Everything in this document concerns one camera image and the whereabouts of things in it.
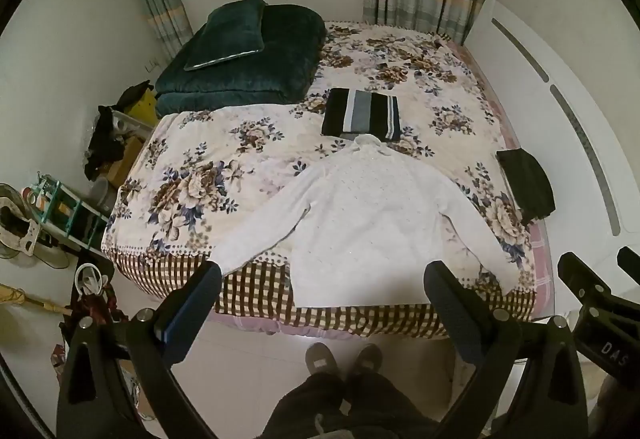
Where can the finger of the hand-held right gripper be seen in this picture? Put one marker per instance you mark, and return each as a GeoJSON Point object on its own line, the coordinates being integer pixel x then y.
{"type": "Point", "coordinates": [580, 271]}
{"type": "Point", "coordinates": [630, 260]}

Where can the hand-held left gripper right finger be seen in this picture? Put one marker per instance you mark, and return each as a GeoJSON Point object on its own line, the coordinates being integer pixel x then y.
{"type": "Point", "coordinates": [452, 319]}

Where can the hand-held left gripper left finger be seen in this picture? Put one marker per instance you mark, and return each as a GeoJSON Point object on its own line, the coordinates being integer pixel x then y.
{"type": "Point", "coordinates": [192, 314]}

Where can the white knit sweater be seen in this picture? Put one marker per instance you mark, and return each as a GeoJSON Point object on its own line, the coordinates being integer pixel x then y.
{"type": "Point", "coordinates": [375, 219]}

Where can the person's right grey shoe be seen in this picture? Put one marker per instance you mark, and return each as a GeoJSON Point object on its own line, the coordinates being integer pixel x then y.
{"type": "Point", "coordinates": [367, 358]}

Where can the person's grey shoe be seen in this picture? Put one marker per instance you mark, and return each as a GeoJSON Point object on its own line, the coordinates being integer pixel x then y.
{"type": "Point", "coordinates": [367, 358]}
{"type": "Point", "coordinates": [322, 359]}

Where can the dark red bag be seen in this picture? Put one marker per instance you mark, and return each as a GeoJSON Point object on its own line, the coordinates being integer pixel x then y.
{"type": "Point", "coordinates": [95, 309]}

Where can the dark folded cloth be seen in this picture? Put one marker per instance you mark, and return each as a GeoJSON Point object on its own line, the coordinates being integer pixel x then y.
{"type": "Point", "coordinates": [527, 184]}

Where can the person's dark pants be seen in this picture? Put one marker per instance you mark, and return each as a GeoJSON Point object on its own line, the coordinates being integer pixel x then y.
{"type": "Point", "coordinates": [350, 404]}

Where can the floral bedsheet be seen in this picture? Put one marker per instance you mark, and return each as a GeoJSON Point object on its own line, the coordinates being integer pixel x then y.
{"type": "Point", "coordinates": [200, 179]}

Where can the person's left grey shoe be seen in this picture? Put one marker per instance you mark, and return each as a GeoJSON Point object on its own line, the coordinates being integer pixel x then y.
{"type": "Point", "coordinates": [322, 359]}

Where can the grey plastic bucket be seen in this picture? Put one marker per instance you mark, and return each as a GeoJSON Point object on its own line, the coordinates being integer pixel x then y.
{"type": "Point", "coordinates": [102, 194]}

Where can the straw broom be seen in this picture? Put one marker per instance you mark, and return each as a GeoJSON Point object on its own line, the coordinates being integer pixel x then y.
{"type": "Point", "coordinates": [30, 301]}

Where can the teal shelf rack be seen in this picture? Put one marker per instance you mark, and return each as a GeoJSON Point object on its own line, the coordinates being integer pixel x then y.
{"type": "Point", "coordinates": [65, 206]}

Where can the cardboard box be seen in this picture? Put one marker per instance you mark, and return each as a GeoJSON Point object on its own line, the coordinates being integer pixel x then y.
{"type": "Point", "coordinates": [122, 159]}

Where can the white floor fan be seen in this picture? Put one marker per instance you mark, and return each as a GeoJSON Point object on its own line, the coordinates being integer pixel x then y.
{"type": "Point", "coordinates": [20, 229]}

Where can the black garment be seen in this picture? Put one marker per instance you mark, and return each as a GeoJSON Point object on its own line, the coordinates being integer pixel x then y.
{"type": "Point", "coordinates": [107, 139]}
{"type": "Point", "coordinates": [135, 94]}

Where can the clear plastic bin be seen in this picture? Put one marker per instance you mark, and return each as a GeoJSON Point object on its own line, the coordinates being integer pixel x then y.
{"type": "Point", "coordinates": [122, 123]}

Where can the white bed headboard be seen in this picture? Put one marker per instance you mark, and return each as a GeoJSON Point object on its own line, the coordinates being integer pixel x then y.
{"type": "Point", "coordinates": [520, 69]}

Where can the black grey striped folded sweater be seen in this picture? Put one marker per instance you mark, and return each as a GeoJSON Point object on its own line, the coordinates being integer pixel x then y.
{"type": "Point", "coordinates": [360, 114]}

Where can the dark green folded quilt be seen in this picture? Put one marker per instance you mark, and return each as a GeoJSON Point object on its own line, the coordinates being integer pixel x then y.
{"type": "Point", "coordinates": [280, 64]}

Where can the dark green pillow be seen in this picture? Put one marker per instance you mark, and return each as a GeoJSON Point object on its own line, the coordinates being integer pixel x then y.
{"type": "Point", "coordinates": [225, 34]}

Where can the white wall outlet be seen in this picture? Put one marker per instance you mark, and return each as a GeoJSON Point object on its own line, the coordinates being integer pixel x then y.
{"type": "Point", "coordinates": [152, 65]}

